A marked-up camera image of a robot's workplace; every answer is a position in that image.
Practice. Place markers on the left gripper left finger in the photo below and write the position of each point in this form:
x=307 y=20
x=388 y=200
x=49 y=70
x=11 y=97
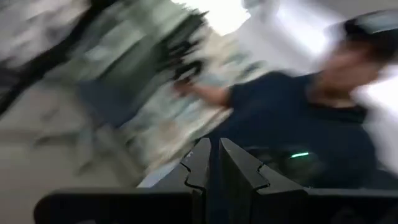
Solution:
x=140 y=205

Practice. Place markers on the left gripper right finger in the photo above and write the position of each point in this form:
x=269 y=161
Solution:
x=280 y=205

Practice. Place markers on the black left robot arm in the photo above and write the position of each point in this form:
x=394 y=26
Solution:
x=280 y=168

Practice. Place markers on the person's forearm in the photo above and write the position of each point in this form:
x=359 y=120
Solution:
x=211 y=95

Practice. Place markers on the person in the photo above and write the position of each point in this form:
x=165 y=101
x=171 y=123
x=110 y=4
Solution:
x=280 y=124

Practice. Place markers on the person's hand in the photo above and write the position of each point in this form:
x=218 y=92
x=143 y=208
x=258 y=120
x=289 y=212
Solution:
x=183 y=87

